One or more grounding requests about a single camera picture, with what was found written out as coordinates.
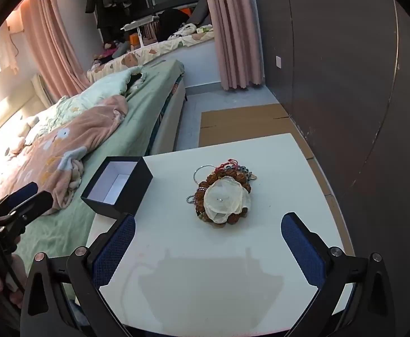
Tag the dark brown wardrobe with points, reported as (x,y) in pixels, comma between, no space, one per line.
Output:
(331,59)

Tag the person's left hand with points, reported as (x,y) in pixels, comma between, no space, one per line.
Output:
(18,288)

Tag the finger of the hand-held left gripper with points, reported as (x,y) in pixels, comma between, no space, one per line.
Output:
(24,192)
(36,205)

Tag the black cloth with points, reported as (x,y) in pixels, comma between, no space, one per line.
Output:
(173,23)

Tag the grey pillow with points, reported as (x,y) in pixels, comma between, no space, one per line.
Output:
(199,12)

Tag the white folding rack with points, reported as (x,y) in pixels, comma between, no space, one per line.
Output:
(138,24)

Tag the bed with green sheet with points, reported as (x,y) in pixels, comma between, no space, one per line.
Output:
(148,112)

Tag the black jewelry box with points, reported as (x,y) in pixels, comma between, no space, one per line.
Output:
(113,182)

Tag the pale green floral quilt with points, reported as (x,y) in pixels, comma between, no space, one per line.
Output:
(99,87)

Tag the white wall switch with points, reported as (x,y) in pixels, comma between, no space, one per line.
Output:
(278,61)

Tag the orange box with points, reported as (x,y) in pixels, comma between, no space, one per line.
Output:
(133,38)

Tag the cream floral bedsheet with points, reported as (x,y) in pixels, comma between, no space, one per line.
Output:
(148,52)

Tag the hanging white shirt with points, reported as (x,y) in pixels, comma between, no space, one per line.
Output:
(3,52)

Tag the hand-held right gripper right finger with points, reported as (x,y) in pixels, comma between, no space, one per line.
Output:
(303,249)

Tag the silver bangle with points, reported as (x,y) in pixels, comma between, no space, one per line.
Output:
(206,166)

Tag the hanging dark clothes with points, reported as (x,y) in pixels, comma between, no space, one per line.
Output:
(110,0)

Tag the flat cardboard sheet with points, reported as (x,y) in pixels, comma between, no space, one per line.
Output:
(243,123)

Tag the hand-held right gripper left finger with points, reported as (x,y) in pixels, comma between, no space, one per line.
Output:
(115,249)

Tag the pink curtain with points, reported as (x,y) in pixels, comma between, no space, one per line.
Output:
(233,24)
(50,42)

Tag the panda plush toy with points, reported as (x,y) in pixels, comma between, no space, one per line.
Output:
(185,30)

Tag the pink floral blanket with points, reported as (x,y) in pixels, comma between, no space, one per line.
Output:
(68,140)

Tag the white fabric flower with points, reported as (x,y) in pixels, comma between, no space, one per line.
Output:
(222,200)

